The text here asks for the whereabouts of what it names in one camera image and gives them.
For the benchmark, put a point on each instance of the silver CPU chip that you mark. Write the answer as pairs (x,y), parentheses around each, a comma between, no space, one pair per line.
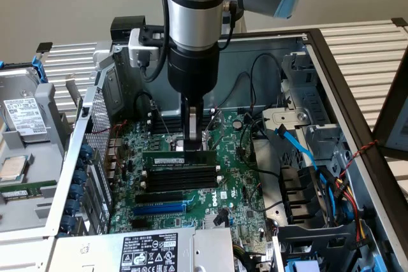
(12,170)

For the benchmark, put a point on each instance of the blue expansion slot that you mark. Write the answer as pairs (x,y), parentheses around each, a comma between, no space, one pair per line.
(159,210)

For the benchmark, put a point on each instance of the silver rear port block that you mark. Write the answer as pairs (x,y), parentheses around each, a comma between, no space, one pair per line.
(113,157)

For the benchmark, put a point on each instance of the long black expansion slot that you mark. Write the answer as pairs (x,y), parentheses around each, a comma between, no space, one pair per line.
(159,197)

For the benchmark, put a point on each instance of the dark framed side panel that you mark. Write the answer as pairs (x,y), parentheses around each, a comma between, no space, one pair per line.
(392,119)

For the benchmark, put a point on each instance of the short black expansion slot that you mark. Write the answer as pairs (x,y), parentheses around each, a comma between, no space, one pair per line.
(140,224)

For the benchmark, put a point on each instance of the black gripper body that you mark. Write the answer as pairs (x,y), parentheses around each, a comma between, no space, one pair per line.
(192,68)

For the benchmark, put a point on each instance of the green RAM stick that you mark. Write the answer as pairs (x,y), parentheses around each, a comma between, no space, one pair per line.
(19,193)
(159,159)

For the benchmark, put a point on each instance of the blue card retention clips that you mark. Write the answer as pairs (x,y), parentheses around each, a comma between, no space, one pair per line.
(79,178)

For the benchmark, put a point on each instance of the black table end cap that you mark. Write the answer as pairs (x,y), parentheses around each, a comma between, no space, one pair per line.
(44,47)
(400,22)

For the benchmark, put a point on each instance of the open grey PC case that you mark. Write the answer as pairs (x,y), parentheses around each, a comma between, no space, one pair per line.
(255,49)

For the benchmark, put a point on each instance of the dark grey disk bay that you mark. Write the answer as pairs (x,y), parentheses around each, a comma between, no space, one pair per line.
(318,240)

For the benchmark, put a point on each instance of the thin metal locking lever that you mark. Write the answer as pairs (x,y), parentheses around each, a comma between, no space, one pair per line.
(217,143)
(161,118)

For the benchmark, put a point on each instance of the black board connector plug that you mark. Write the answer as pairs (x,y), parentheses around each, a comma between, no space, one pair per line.
(220,218)

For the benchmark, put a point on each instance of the silver power supply unit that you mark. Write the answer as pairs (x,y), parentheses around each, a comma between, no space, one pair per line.
(95,253)

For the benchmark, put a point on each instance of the round coin battery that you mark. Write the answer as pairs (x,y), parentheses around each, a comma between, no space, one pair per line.
(236,123)

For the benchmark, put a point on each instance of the green Dell motherboard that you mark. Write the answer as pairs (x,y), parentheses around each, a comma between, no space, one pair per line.
(229,163)

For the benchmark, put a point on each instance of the grey hard drive caddy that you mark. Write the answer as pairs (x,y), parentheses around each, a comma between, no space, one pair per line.
(27,116)

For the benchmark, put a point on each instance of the blue disk caddy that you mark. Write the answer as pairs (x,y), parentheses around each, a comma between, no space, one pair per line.
(39,69)

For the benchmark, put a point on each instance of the silver chipset heatsink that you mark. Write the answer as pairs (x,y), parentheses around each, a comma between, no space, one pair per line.
(212,222)

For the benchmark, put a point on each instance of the silver metal disk bay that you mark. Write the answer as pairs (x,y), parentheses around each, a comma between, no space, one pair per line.
(303,93)

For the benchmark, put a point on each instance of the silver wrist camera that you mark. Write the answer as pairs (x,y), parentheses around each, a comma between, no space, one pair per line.
(138,52)

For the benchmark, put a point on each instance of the CPU socket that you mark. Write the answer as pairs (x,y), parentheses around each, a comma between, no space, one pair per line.
(175,144)

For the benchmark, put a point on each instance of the black box with port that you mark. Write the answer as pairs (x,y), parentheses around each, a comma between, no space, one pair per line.
(122,26)

